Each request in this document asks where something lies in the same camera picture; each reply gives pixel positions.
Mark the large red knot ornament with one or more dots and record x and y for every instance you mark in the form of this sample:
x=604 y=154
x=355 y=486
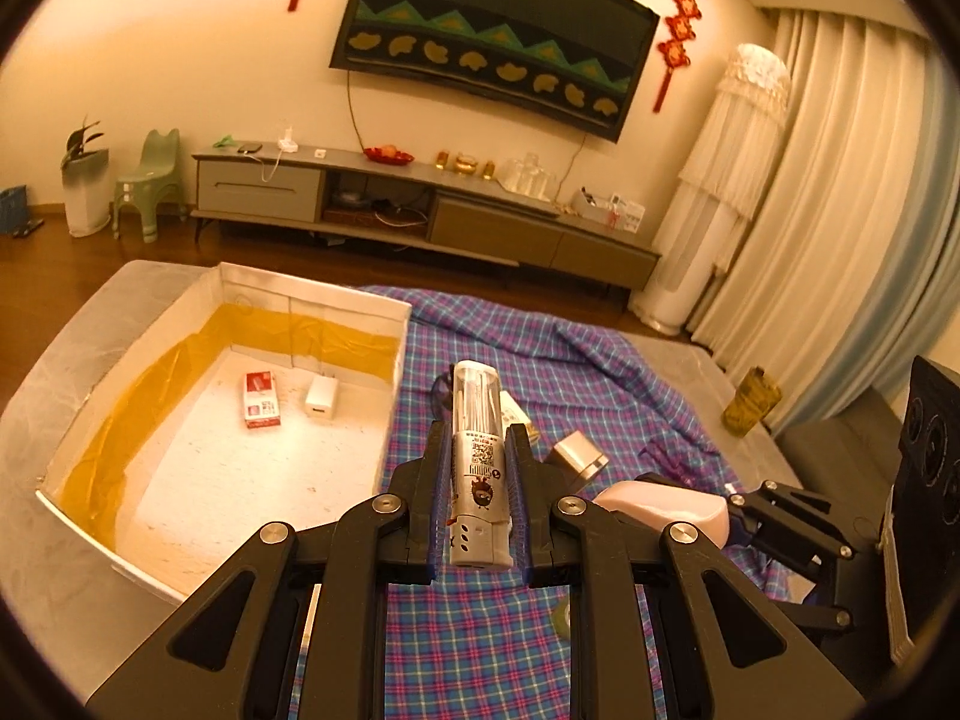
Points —
x=679 y=37

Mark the red fruit plate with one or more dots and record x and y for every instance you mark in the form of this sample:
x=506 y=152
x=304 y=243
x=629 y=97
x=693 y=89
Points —
x=389 y=155

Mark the gold ornament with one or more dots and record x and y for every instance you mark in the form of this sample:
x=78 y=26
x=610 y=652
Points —
x=466 y=164

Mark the grey television cabinet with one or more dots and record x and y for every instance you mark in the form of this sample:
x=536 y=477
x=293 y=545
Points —
x=465 y=221

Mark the set of clear glasses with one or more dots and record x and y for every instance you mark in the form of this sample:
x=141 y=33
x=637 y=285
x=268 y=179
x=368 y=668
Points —
x=529 y=176

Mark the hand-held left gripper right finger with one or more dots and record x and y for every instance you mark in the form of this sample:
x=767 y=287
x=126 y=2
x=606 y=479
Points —
x=520 y=517

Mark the green tape roll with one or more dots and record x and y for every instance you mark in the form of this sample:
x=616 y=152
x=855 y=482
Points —
x=562 y=617

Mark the small red and white box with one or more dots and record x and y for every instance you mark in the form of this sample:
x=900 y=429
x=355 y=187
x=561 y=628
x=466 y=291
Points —
x=259 y=399

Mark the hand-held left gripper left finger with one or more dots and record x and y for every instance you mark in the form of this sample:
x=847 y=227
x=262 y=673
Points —
x=433 y=517

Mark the potted green plant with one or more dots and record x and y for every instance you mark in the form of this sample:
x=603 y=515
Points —
x=81 y=139

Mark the white bin with plant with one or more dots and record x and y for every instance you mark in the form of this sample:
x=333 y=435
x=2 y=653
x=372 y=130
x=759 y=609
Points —
x=86 y=199

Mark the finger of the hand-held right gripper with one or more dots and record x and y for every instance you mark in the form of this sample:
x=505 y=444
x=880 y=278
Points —
x=795 y=521
x=821 y=611

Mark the white power strip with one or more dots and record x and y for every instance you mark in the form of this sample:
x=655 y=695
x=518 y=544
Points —
x=288 y=139

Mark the pink case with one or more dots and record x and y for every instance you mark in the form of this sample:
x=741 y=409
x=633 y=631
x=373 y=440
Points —
x=660 y=511

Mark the silver rectangular box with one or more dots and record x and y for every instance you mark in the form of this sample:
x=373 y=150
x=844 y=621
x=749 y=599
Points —
x=579 y=459

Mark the white cylindrical tube package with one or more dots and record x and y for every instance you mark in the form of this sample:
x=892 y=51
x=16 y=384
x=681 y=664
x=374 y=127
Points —
x=480 y=457

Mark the white desk organizer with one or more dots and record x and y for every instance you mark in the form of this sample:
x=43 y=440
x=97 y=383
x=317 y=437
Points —
x=609 y=210

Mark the white charger adapter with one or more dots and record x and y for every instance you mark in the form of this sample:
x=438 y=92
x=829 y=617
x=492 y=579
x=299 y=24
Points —
x=321 y=397

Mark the blue purple plaid cloth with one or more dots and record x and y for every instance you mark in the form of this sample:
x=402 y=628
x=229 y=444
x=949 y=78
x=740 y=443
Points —
x=480 y=652

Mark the cream curtain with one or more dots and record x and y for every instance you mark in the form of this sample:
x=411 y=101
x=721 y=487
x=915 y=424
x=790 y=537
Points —
x=840 y=187

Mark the covered standing air conditioner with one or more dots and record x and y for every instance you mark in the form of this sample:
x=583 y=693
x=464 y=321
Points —
x=720 y=187

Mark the white printed packet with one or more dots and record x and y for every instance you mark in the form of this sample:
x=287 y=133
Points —
x=519 y=414

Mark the television with patterned cover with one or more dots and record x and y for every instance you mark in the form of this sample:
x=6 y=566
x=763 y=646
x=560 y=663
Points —
x=495 y=37

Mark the green plastic chair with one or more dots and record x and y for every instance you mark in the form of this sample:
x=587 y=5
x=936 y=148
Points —
x=150 y=180

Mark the white box with yellow lining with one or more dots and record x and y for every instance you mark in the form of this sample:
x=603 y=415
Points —
x=225 y=480

